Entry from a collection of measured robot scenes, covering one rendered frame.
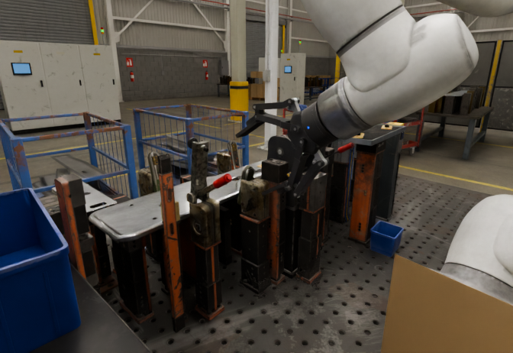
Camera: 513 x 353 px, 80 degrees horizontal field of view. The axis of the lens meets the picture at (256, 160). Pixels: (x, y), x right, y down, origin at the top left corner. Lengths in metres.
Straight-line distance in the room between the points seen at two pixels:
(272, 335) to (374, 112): 0.68
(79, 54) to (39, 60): 0.85
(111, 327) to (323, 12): 0.53
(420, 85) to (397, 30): 0.07
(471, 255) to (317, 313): 0.44
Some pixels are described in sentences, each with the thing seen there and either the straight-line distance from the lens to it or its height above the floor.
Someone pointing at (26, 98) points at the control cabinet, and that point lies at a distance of 8.69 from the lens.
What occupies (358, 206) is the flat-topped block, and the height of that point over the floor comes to 0.86.
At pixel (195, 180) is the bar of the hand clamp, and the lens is 0.81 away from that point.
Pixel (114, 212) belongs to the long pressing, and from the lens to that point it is 0.97.
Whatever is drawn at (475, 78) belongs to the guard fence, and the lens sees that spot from 8.55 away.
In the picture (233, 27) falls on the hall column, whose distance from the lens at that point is 8.68.
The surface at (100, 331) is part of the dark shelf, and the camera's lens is 0.54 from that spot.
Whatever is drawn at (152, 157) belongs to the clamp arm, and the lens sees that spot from 1.10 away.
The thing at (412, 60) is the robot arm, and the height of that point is 1.40.
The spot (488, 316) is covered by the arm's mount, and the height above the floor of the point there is 0.94.
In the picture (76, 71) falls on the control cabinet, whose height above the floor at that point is 1.37.
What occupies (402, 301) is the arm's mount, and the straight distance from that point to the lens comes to 0.84.
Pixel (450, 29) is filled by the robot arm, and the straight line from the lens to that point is 0.45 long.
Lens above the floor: 1.39
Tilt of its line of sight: 16 degrees down
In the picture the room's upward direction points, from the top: straight up
